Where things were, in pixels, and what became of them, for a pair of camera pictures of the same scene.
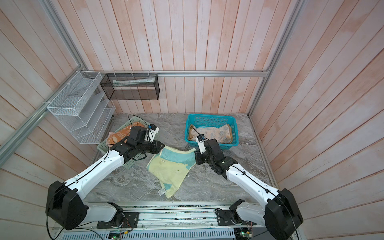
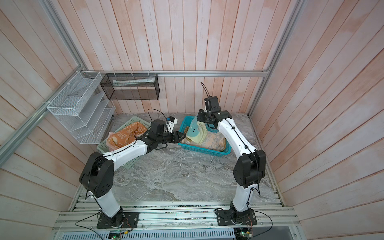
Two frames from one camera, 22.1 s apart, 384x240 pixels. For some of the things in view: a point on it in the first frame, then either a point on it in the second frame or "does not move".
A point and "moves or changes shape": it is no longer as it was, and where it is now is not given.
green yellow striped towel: x=171 y=166 to x=196 y=131
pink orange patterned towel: x=122 y=135 does not move
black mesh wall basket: x=130 y=87 does not move
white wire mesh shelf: x=82 y=108 does not move
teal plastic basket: x=207 y=121 moves or changes shape
